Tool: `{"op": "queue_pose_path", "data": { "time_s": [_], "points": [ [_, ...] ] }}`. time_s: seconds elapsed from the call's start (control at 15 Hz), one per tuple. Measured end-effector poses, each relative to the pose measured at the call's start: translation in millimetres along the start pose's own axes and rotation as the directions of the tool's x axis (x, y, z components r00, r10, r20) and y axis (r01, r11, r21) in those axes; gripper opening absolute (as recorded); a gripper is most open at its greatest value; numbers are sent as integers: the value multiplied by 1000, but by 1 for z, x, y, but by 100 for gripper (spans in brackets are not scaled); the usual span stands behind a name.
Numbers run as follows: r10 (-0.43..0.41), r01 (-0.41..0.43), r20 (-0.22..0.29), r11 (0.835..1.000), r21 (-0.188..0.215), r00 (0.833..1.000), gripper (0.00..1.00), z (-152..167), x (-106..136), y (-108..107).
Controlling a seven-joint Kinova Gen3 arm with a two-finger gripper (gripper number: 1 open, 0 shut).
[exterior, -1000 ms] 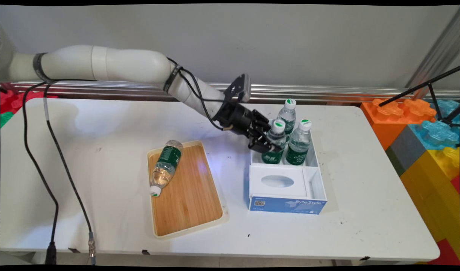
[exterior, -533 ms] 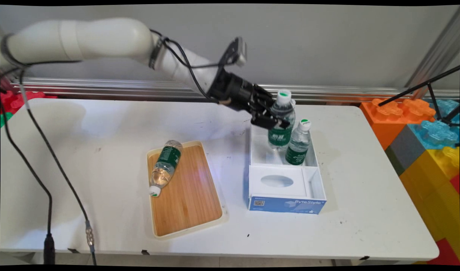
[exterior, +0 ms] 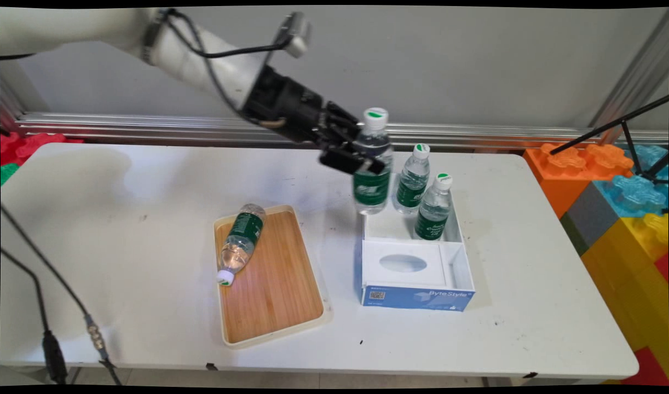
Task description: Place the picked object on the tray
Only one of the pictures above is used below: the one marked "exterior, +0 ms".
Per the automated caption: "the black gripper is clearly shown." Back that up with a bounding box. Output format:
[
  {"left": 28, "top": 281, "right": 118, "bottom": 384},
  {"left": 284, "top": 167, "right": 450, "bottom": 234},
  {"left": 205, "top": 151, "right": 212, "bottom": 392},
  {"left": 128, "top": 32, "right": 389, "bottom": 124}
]
[{"left": 240, "top": 65, "right": 388, "bottom": 176}]

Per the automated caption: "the water bottle green label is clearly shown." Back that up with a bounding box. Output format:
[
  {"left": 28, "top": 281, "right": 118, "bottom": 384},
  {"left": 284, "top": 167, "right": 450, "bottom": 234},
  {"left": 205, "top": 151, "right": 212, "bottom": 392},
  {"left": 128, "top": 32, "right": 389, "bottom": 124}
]
[
  {"left": 217, "top": 203, "right": 268, "bottom": 287},
  {"left": 351, "top": 107, "right": 395, "bottom": 216},
  {"left": 392, "top": 143, "right": 431, "bottom": 216},
  {"left": 414, "top": 173, "right": 454, "bottom": 242}
]

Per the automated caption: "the white blue cardboard box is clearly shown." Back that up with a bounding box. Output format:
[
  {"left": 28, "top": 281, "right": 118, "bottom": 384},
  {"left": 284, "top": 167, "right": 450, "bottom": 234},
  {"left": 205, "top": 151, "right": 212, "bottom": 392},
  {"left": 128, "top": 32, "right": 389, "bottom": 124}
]
[{"left": 360, "top": 172, "right": 476, "bottom": 313}]

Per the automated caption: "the bamboo tray with cream rim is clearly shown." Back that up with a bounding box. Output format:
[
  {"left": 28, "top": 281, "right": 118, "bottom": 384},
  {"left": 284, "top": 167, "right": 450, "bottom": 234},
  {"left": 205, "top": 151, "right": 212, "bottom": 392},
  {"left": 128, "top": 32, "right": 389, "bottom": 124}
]
[{"left": 213, "top": 205, "right": 333, "bottom": 349}]

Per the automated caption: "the orange giant building block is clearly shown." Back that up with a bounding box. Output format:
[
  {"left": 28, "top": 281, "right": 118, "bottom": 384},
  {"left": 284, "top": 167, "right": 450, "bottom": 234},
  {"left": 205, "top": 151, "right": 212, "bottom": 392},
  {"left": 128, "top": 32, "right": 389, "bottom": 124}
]
[{"left": 523, "top": 143, "right": 635, "bottom": 219}]

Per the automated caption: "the grey giant building block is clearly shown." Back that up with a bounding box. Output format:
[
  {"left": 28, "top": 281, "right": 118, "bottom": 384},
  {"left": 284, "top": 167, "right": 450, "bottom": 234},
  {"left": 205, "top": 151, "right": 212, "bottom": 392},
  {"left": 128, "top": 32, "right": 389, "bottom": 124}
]
[{"left": 560, "top": 182, "right": 621, "bottom": 257}]

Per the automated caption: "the black tripod stand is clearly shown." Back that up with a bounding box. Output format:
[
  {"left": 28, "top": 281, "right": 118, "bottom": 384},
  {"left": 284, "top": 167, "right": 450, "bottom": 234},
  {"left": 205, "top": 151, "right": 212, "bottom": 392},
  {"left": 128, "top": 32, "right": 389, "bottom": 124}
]
[{"left": 550, "top": 97, "right": 669, "bottom": 185}]

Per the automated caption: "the blue giant building block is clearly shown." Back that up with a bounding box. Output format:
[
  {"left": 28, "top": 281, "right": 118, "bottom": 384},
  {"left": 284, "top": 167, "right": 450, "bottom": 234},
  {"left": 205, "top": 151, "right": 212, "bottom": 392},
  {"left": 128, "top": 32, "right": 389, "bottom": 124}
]
[{"left": 593, "top": 145, "right": 669, "bottom": 220}]

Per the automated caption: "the red floor building block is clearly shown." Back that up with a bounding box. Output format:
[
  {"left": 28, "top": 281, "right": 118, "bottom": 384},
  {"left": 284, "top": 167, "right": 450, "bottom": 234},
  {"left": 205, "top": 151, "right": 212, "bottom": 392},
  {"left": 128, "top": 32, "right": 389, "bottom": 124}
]
[{"left": 0, "top": 131, "right": 84, "bottom": 166}]

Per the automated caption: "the yellow giant building block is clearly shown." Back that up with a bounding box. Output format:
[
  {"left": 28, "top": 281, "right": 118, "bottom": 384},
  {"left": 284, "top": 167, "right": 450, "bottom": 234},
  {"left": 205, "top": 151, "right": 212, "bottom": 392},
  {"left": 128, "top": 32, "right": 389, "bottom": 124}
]
[{"left": 580, "top": 213, "right": 669, "bottom": 379}]

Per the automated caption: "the red giant building block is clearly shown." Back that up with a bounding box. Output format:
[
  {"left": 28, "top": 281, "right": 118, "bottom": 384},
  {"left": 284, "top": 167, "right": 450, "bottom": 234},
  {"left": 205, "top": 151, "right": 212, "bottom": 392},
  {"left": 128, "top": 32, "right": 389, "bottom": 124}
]
[{"left": 621, "top": 347, "right": 669, "bottom": 385}]

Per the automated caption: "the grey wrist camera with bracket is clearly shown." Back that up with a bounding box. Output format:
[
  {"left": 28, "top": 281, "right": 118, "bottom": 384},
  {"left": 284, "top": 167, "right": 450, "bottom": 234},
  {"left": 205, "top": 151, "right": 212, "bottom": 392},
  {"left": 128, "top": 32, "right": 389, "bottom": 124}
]
[{"left": 273, "top": 11, "right": 313, "bottom": 59}]

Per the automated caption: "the aluminium rail along wall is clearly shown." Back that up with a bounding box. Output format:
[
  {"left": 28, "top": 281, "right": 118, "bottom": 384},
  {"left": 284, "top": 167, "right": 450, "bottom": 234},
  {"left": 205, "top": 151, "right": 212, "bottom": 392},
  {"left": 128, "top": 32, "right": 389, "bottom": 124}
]
[{"left": 14, "top": 113, "right": 669, "bottom": 149}]

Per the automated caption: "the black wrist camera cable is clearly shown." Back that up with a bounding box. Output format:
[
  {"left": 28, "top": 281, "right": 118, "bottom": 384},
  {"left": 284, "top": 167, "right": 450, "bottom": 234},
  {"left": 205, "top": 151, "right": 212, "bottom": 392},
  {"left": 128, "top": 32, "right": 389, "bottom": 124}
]
[{"left": 142, "top": 8, "right": 292, "bottom": 130}]

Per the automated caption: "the aluminium frame post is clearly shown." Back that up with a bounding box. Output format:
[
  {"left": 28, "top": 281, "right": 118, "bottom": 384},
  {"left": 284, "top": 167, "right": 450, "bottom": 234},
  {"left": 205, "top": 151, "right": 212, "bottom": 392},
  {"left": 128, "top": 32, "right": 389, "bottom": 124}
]
[{"left": 589, "top": 10, "right": 669, "bottom": 132}]

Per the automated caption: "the black cable with metal connector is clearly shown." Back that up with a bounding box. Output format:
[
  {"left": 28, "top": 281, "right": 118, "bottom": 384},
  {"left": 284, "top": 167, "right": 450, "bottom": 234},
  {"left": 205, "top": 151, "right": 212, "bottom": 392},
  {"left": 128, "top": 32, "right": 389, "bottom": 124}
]
[{"left": 0, "top": 205, "right": 123, "bottom": 386}]

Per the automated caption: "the black cable with thick plug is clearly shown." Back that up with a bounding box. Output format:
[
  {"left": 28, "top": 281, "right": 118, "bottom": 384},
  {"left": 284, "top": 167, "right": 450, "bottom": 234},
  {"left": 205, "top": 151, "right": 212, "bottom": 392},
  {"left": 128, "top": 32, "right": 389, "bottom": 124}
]
[{"left": 0, "top": 248, "right": 69, "bottom": 385}]

